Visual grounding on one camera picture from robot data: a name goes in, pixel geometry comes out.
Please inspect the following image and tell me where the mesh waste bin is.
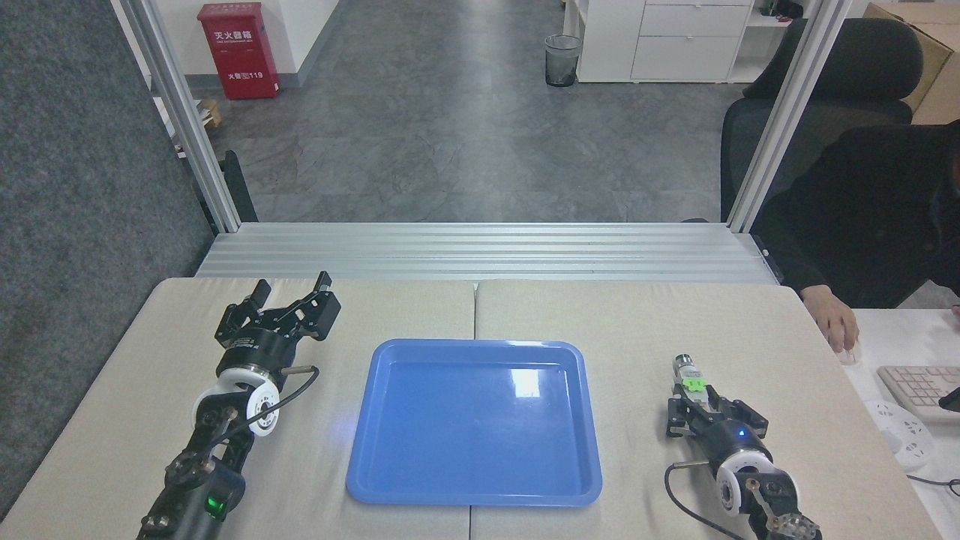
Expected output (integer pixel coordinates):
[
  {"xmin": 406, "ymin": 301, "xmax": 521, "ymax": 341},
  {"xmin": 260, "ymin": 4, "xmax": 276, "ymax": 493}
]
[{"xmin": 544, "ymin": 34, "xmax": 583, "ymax": 88}]

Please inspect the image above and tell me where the silver aluminium rail platform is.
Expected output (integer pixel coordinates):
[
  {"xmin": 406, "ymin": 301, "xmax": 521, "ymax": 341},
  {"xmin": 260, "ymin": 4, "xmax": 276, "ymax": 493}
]
[{"xmin": 194, "ymin": 221, "xmax": 782, "ymax": 285}]

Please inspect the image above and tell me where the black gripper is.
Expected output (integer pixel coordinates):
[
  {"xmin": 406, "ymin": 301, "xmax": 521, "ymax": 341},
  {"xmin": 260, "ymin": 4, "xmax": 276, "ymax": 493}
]
[
  {"xmin": 665, "ymin": 388, "xmax": 774, "ymax": 470},
  {"xmin": 214, "ymin": 271, "xmax": 343, "ymax": 380}
]

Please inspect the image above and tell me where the person's hand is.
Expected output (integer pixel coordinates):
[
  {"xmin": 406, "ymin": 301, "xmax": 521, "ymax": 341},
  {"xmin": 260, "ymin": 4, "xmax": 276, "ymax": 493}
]
[{"xmin": 800, "ymin": 284, "xmax": 860, "ymax": 354}]

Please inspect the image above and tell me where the white drawer cabinet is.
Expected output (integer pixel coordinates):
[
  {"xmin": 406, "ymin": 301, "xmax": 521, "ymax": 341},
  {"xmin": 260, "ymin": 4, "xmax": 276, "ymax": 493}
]
[{"xmin": 562, "ymin": 0, "xmax": 758, "ymax": 84}]

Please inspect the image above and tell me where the grey felt partition panel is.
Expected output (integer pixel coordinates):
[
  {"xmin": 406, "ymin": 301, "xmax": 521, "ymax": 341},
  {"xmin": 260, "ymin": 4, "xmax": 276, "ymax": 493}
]
[{"xmin": 0, "ymin": 0, "xmax": 219, "ymax": 520}]

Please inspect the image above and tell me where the blue plastic tray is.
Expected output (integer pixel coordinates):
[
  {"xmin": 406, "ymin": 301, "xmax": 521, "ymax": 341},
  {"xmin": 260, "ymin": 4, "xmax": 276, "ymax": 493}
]
[{"xmin": 346, "ymin": 338, "xmax": 603, "ymax": 507}]

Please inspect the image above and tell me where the person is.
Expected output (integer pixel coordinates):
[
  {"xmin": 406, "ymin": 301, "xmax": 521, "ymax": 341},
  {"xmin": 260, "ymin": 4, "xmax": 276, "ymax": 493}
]
[{"xmin": 751, "ymin": 120, "xmax": 960, "ymax": 309}]

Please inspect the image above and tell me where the black bracket behind post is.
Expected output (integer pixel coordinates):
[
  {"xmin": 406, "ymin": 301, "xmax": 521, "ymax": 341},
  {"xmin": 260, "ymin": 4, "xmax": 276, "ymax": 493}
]
[{"xmin": 198, "ymin": 150, "xmax": 259, "ymax": 224}]

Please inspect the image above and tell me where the black office chair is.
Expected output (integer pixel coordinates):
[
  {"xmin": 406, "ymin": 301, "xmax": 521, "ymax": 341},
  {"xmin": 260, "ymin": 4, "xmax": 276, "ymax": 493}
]
[{"xmin": 719, "ymin": 16, "xmax": 925, "ymax": 223}]

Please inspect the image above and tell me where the thin black desk cable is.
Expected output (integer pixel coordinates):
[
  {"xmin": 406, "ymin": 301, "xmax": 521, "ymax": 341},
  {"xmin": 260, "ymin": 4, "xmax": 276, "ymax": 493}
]
[{"xmin": 906, "ymin": 472, "xmax": 960, "ymax": 497}]

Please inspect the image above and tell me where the silver aluminium post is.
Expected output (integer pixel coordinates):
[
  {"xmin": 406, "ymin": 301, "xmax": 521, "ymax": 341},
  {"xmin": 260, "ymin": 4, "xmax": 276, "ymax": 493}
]
[
  {"xmin": 725, "ymin": 0, "xmax": 854, "ymax": 234},
  {"xmin": 112, "ymin": 0, "xmax": 243, "ymax": 234}
]

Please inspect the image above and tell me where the cardboard box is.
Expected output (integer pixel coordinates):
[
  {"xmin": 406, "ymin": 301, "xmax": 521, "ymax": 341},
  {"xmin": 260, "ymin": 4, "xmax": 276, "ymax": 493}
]
[{"xmin": 862, "ymin": 1, "xmax": 960, "ymax": 125}]

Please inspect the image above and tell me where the red fire extinguisher box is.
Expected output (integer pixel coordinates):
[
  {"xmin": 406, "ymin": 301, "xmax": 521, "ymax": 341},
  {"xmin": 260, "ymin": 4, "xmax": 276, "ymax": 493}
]
[{"xmin": 197, "ymin": 2, "xmax": 282, "ymax": 101}]

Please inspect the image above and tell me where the switch part with green clip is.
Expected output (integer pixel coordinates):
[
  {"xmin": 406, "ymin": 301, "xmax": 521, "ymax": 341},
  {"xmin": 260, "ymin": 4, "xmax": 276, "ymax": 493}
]
[{"xmin": 673, "ymin": 354, "xmax": 710, "ymax": 411}]

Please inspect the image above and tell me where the white power strip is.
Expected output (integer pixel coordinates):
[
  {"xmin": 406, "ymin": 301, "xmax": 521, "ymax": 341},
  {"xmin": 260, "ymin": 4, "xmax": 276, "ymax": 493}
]
[{"xmin": 865, "ymin": 399, "xmax": 938, "ymax": 470}]

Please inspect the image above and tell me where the white keyboard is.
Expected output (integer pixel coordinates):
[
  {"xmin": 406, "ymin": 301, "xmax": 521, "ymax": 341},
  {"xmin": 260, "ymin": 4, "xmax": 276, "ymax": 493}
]
[{"xmin": 877, "ymin": 364, "xmax": 960, "ymax": 422}]

